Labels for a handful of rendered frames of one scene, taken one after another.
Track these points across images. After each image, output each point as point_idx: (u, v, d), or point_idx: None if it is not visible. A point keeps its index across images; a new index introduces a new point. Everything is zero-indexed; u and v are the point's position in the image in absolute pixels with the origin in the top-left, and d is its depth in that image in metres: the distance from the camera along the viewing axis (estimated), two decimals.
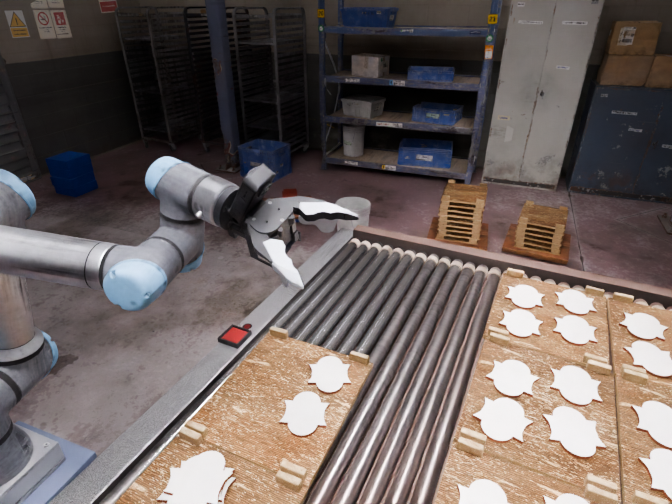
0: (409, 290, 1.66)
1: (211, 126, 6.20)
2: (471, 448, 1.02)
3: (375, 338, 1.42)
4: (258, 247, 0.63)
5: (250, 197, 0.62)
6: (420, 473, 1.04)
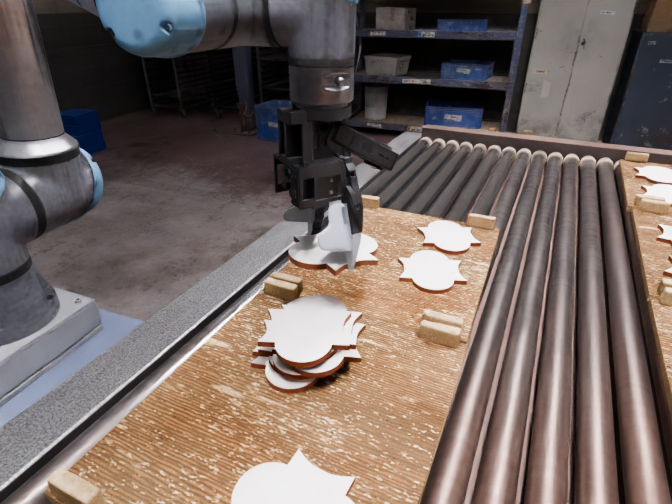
0: (509, 175, 1.35)
1: (224, 91, 5.89)
2: None
3: (487, 213, 1.11)
4: (361, 206, 0.56)
5: (382, 163, 0.59)
6: (611, 338, 0.73)
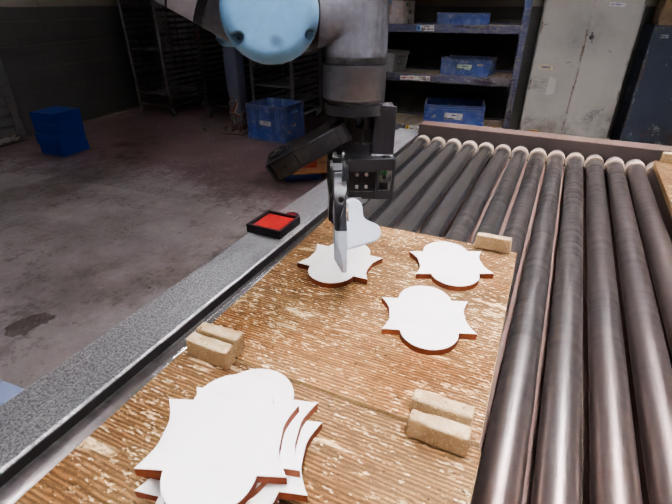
0: (523, 180, 1.12)
1: (215, 89, 5.66)
2: None
3: (498, 229, 0.89)
4: None
5: None
6: None
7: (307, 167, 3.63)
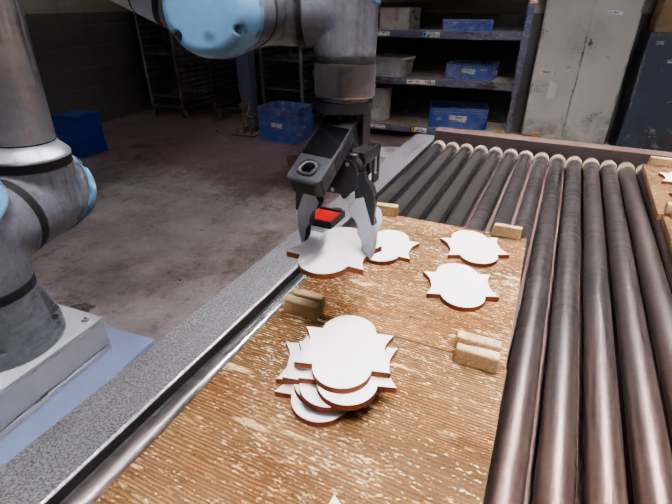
0: (529, 180, 1.30)
1: (226, 92, 5.84)
2: None
3: (510, 221, 1.07)
4: None
5: None
6: (656, 360, 0.68)
7: None
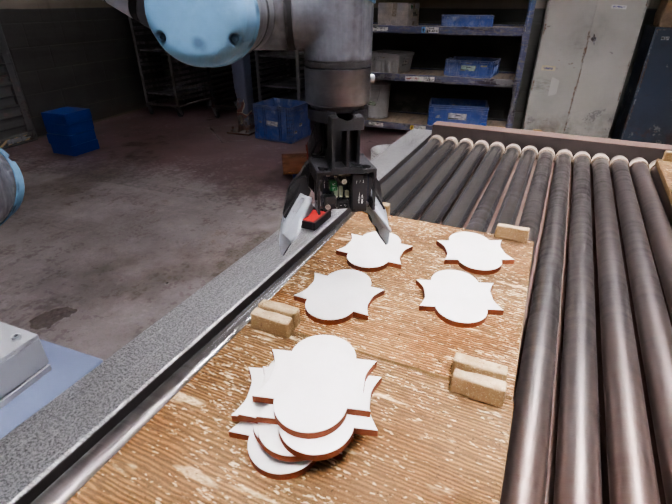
0: (534, 177, 1.19)
1: (221, 89, 5.74)
2: None
3: (514, 222, 0.96)
4: (375, 183, 0.61)
5: None
6: None
7: None
